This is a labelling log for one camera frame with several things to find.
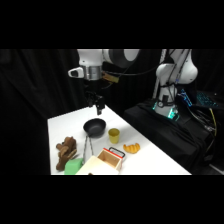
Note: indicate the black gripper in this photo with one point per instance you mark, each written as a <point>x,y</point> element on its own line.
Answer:
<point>93,97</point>

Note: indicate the blue lit device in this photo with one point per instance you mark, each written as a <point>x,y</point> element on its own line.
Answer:
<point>184,97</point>

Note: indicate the brown plush toy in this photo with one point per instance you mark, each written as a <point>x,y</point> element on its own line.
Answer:
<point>66,151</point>

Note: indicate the green foam block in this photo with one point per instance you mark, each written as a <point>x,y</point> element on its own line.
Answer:
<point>73,166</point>

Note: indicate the yellow plastic cup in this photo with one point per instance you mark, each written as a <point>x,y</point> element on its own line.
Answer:
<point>113,135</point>

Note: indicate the black curtain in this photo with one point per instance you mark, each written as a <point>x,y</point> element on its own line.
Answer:
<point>30,106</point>

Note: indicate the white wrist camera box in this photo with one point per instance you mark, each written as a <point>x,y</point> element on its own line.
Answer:
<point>76,72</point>

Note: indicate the toy croissant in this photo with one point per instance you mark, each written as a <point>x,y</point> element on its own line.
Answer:
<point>131,147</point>

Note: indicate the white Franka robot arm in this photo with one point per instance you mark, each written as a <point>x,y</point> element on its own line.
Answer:
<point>90,58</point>

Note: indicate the background robot with electronics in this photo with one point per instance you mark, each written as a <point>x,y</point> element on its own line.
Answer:
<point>140,73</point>

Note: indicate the backlit keyboard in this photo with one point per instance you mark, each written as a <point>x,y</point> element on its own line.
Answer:
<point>206,99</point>

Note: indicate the black robot stand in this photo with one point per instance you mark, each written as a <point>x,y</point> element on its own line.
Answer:
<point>166,133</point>

